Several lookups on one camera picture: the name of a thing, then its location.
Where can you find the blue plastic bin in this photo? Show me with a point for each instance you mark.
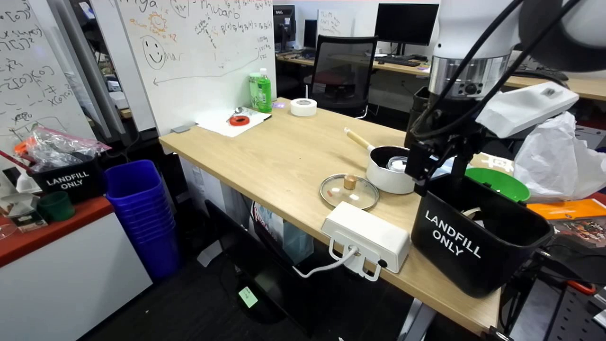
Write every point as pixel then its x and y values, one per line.
pixel 144 214

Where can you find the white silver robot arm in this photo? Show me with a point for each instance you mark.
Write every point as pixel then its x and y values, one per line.
pixel 460 30

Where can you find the large whiteboard with writing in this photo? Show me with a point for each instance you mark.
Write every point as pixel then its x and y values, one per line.
pixel 38 75

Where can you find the silver metal table leg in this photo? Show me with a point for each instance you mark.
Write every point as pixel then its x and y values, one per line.
pixel 415 322

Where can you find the orange cardboard box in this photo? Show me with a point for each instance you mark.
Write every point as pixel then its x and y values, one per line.
pixel 568 208

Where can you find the black mesh office chair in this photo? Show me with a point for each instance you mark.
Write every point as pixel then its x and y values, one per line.
pixel 343 72

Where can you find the glass lid with wooden knob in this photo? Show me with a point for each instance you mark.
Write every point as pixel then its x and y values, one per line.
pixel 347 195

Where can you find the orange clamp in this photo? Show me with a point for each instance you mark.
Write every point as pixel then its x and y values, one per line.
pixel 580 287

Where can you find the green plastic bottle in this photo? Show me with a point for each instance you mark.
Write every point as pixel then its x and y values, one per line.
pixel 260 90

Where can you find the clear plastic bag of items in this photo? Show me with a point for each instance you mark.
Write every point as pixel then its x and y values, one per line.
pixel 57 147

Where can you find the black plastic landfill bin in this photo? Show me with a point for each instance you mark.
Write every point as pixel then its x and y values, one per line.
pixel 466 257

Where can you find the brown paper scrap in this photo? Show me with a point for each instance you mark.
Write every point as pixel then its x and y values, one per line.
pixel 472 212

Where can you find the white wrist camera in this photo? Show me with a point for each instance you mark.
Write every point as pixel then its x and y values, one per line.
pixel 531 106

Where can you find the white cabinet with red top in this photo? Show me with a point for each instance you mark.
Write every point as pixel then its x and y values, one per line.
pixel 63 284

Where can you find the black landfill bin with rubbish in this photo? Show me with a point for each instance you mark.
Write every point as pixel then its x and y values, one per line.
pixel 68 181

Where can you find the white plastic bag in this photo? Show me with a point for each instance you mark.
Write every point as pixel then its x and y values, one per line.
pixel 561 162

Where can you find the black computer monitor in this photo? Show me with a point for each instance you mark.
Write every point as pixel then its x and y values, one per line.
pixel 406 20

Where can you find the dark green cup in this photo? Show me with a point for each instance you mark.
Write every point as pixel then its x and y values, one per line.
pixel 55 206

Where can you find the green plastic bowl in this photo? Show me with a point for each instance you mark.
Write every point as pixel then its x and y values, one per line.
pixel 498 181

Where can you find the white tape roll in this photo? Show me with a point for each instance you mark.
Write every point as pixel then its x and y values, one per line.
pixel 303 106

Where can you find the large whiteboard with smiley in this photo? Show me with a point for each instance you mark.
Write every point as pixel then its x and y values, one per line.
pixel 201 56

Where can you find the red tape roll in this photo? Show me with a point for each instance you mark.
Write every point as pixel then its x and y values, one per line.
pixel 239 119

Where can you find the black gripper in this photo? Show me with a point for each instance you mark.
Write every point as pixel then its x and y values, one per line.
pixel 451 125

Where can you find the crumpled tissue in saucepan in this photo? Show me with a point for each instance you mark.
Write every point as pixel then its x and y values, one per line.
pixel 398 162

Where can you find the white electrical box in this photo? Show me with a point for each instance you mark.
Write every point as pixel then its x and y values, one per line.
pixel 371 236

